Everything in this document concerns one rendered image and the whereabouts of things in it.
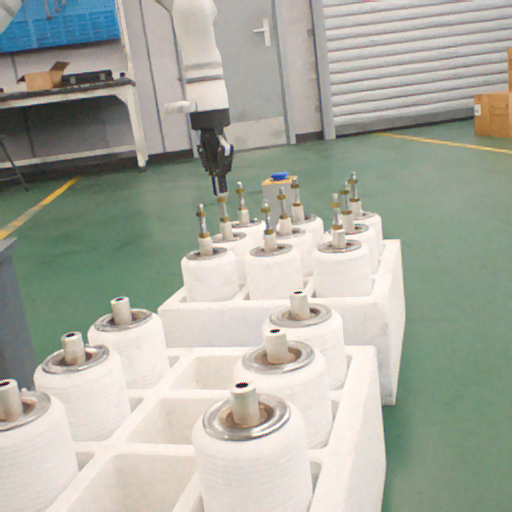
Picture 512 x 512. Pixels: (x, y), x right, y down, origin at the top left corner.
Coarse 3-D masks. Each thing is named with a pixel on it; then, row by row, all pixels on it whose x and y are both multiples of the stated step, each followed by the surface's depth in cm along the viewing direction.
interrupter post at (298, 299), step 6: (294, 294) 74; (300, 294) 74; (306, 294) 74; (294, 300) 74; (300, 300) 73; (306, 300) 74; (294, 306) 74; (300, 306) 74; (306, 306) 74; (294, 312) 74; (300, 312) 74; (306, 312) 74; (294, 318) 74; (300, 318) 74; (306, 318) 74
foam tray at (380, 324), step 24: (384, 240) 133; (384, 264) 116; (240, 288) 117; (312, 288) 108; (384, 288) 103; (168, 312) 108; (192, 312) 106; (216, 312) 105; (240, 312) 104; (264, 312) 103; (336, 312) 99; (360, 312) 98; (384, 312) 97; (168, 336) 109; (192, 336) 108; (216, 336) 106; (240, 336) 105; (360, 336) 100; (384, 336) 98; (384, 360) 100; (384, 384) 101
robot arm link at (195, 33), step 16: (176, 0) 108; (192, 0) 107; (208, 0) 108; (176, 16) 108; (192, 16) 107; (208, 16) 108; (176, 32) 110; (192, 32) 109; (208, 32) 109; (192, 48) 110; (208, 48) 110; (192, 64) 111; (208, 64) 111; (192, 80) 112; (208, 80) 112
